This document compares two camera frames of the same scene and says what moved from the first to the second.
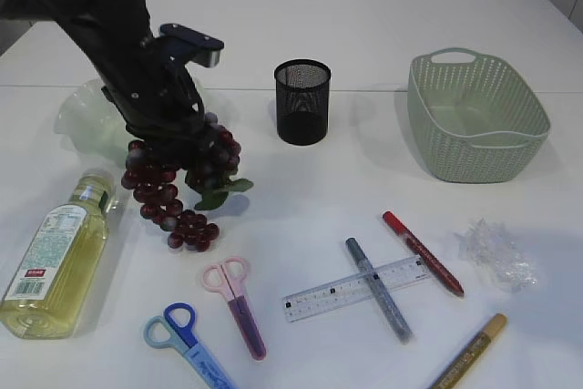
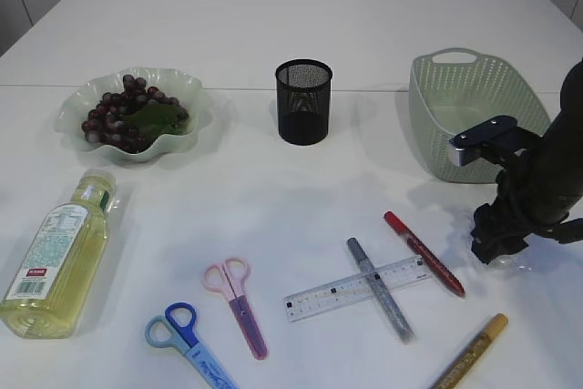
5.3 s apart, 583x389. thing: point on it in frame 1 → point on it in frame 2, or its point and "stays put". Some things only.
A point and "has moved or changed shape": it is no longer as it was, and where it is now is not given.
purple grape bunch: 208,158 has moved or changed shape
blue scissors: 175,332 stays put
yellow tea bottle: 49,291 stays put
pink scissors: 228,278 stays put
